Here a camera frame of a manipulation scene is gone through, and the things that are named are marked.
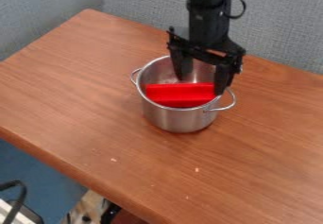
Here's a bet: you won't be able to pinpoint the red block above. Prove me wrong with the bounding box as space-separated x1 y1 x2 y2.
145 82 217 108

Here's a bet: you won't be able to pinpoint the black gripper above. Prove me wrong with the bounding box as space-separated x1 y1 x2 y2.
168 2 245 95

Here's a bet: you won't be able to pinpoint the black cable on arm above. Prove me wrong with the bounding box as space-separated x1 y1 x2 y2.
224 0 247 20

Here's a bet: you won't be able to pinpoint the black object under table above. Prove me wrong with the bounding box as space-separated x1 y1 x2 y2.
100 203 121 224

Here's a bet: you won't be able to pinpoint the black chair frame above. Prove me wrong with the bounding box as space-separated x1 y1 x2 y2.
0 180 44 224

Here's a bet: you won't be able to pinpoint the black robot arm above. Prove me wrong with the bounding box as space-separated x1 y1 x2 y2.
168 0 245 95

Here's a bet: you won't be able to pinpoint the metal pot with handles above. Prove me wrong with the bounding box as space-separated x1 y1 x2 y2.
131 56 236 133

